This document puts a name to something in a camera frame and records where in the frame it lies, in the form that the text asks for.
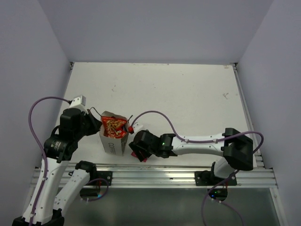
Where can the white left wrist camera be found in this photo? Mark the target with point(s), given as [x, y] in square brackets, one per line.
[79, 102]

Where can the red peanut snack packet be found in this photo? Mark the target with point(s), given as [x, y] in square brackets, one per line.
[114, 127]

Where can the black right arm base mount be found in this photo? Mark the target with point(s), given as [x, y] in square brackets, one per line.
[206, 178]

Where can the aluminium right side rail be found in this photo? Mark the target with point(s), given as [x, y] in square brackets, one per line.
[256, 138]

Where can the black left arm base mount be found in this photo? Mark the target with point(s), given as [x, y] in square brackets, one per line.
[97, 186]

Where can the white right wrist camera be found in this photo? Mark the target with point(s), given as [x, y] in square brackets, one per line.
[136, 127]

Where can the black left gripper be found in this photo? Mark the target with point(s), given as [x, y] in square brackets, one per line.
[95, 123]

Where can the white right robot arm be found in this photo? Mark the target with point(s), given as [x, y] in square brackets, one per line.
[234, 148]

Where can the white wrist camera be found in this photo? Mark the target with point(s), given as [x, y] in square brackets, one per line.
[79, 102]
[136, 127]

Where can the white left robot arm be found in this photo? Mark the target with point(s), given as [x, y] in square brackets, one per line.
[49, 205]

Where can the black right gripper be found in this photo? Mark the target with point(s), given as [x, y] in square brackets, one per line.
[136, 149]

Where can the small pink candy packet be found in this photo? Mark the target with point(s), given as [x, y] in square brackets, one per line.
[139, 156]

